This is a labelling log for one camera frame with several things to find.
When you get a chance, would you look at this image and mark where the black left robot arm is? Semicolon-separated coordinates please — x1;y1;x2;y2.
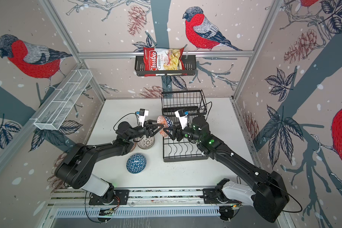
55;120;164;204

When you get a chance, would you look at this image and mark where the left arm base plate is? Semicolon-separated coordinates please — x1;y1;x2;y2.
89;189;130;206

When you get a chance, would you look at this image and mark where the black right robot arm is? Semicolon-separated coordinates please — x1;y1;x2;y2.
163;116;289;223

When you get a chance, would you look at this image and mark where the red cassava chips bag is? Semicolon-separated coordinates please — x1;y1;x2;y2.
143;47;185;71

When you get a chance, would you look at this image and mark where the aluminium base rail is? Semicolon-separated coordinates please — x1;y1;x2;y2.
49;185;283;207

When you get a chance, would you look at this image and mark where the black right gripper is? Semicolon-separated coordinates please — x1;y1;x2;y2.
163;121;203;145

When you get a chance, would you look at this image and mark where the black two-tier dish rack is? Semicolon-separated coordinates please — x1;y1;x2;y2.
161;90;208;162

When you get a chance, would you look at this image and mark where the white mesh wall shelf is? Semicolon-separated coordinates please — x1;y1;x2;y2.
34;69;93;130

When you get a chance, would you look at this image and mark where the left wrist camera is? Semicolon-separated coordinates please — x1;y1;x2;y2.
135;108;149;127

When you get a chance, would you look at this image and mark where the grey green patterned bowl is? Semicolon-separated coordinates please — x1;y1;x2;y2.
130;141;138;152

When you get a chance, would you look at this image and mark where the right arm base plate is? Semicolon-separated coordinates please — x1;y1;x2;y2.
201;188;241;205

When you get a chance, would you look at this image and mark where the black wall basket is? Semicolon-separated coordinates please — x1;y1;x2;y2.
135;55;197;77

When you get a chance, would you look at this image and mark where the white brown patterned bowl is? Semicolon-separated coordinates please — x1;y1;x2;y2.
135;136;155;150

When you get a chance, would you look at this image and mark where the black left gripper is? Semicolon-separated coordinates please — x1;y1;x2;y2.
127;121;163;142

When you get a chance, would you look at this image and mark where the blue geometric patterned bowl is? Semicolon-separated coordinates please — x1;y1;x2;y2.
126;154;147;174

